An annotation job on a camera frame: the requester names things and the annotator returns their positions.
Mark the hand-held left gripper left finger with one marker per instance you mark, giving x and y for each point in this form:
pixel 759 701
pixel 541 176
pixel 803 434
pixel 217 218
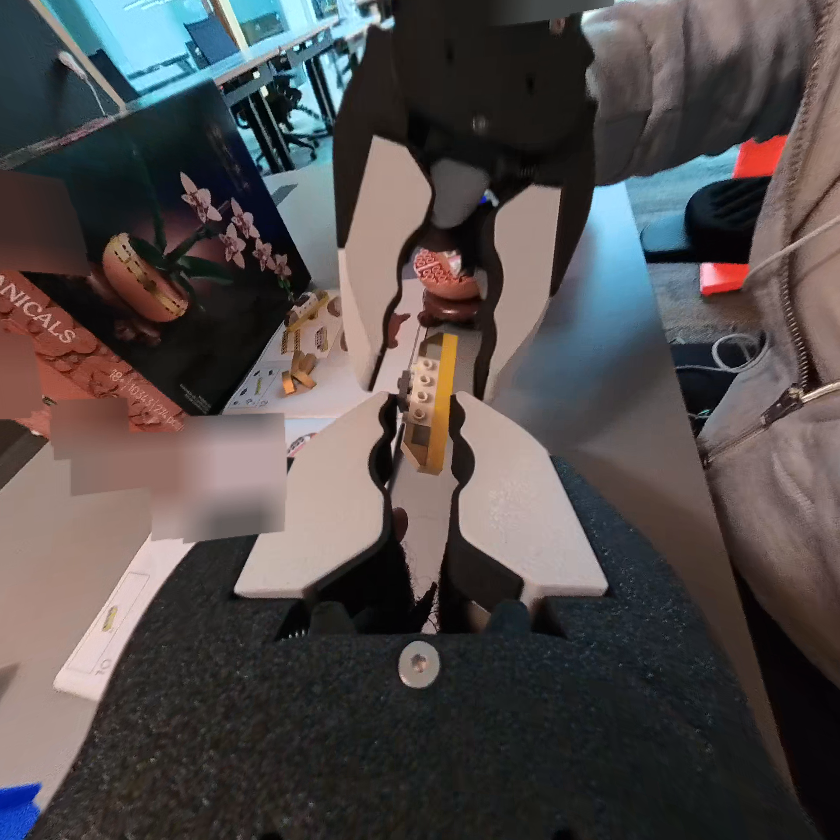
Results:
pixel 315 525

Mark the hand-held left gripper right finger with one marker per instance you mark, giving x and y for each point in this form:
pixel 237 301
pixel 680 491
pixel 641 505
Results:
pixel 525 525

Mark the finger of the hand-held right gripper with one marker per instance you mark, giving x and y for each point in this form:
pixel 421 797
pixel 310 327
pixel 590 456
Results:
pixel 532 263
pixel 381 236

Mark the brick pot model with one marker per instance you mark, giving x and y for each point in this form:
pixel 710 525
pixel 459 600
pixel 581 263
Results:
pixel 446 282

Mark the white yellow brick strip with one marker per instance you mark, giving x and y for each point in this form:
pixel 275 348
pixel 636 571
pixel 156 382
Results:
pixel 431 407

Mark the white instruction booklet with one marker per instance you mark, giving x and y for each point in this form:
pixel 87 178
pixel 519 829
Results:
pixel 263 381

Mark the black mesh chair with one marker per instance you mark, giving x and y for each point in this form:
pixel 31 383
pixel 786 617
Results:
pixel 709 217

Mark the black flower print box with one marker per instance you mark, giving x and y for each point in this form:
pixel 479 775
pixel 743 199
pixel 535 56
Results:
pixel 197 302

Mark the background office desks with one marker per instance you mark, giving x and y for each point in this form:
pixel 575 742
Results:
pixel 276 66

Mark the white gooseneck microphone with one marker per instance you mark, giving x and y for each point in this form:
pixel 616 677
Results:
pixel 72 62

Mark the blue plastic bin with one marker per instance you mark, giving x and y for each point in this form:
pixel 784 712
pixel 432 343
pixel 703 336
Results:
pixel 16 814

